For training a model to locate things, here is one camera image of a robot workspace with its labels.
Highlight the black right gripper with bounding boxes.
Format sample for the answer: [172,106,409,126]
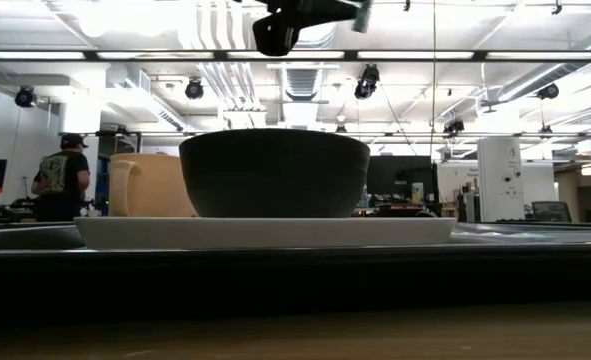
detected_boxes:
[252,0,361,57]

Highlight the green-handled spoon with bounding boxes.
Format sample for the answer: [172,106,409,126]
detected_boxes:
[352,0,374,34]

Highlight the black bowl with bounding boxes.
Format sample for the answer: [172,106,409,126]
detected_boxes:
[178,128,371,219]

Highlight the orange mug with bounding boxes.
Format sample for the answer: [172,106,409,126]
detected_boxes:
[108,152,199,218]

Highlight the white round plate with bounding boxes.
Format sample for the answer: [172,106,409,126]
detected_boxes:
[73,215,457,251]

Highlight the black plastic tray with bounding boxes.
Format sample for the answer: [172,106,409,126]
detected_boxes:
[0,219,591,326]

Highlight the ceiling air vent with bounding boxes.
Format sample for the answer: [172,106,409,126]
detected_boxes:
[283,67,322,101]

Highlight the person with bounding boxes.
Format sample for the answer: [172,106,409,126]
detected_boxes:
[30,133,91,223]

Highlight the white square column with signs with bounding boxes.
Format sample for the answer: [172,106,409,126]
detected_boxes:
[477,137,524,223]

